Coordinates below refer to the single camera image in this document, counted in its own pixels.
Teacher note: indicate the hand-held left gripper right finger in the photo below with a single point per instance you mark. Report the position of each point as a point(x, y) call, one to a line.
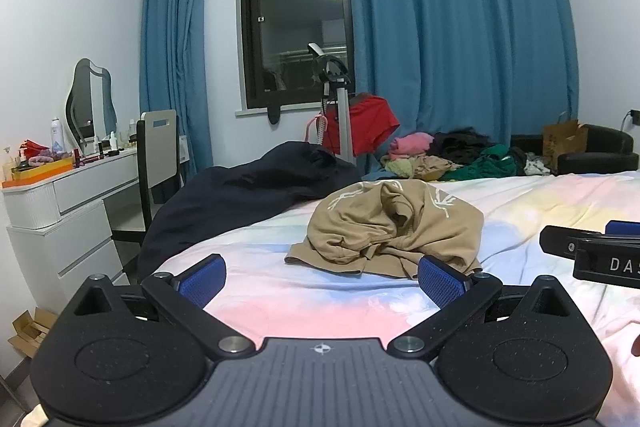
point(442, 282)

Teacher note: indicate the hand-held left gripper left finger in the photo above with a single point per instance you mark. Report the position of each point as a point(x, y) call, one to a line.
point(202, 279)

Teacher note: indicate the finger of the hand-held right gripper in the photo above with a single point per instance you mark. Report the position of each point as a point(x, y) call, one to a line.
point(624, 228)
point(562, 241)

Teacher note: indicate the tan printed t-shirt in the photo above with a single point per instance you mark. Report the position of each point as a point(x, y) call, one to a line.
point(350, 227)

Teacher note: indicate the grey metal clothes rack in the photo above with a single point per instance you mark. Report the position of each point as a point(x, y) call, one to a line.
point(341, 117)

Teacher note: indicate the pastel tie-dye bed sheet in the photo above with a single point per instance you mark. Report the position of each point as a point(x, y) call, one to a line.
point(525, 207)

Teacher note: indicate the white patterned garment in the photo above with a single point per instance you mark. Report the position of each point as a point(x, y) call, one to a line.
point(539, 167)

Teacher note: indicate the black sofa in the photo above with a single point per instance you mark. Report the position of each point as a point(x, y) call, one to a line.
point(600, 147)

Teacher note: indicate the dark navy blanket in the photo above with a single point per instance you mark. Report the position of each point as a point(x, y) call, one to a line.
point(225, 197)

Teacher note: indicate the brown paper bag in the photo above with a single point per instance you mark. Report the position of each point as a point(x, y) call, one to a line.
point(565, 142)

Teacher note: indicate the green garment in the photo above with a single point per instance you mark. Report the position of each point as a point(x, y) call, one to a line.
point(492, 167)

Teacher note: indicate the beige garment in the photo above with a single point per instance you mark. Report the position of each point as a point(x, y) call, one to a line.
point(435, 167)

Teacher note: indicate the pale yellow garment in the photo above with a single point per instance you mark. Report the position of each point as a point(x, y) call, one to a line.
point(400, 168)

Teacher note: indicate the black and beige chair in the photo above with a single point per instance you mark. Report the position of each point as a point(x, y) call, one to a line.
point(157, 147)

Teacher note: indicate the pink garment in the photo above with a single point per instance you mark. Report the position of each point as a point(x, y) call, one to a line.
point(410, 144)

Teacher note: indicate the white dressing table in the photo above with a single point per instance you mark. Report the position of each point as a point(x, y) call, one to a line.
point(80, 192)

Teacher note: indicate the small white bottle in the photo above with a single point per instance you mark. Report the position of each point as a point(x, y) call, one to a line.
point(113, 142)

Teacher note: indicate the red garment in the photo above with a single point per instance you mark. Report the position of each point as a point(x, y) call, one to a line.
point(370, 122)

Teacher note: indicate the cardboard box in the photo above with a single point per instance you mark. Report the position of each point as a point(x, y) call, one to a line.
point(30, 332)

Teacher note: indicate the pink hanger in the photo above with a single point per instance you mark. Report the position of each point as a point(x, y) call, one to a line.
point(315, 129)

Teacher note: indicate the orange tray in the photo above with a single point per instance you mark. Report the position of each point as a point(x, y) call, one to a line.
point(45, 169)

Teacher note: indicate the white spray bottle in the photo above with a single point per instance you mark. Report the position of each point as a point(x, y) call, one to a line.
point(57, 137)

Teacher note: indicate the wavy vanity mirror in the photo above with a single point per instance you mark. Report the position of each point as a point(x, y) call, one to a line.
point(87, 102)

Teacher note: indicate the red box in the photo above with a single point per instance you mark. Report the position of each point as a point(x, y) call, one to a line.
point(34, 146)

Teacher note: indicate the clear pump bottle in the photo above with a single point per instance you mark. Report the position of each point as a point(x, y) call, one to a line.
point(7, 162)

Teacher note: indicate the wide blue curtain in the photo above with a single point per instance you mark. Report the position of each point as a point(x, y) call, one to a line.
point(450, 32)

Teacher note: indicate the narrow blue curtain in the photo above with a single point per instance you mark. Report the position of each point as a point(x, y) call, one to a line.
point(170, 32)

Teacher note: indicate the dark framed window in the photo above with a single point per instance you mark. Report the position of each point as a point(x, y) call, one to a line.
point(295, 7)

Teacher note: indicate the black wall socket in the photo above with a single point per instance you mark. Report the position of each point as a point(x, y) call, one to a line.
point(635, 117)

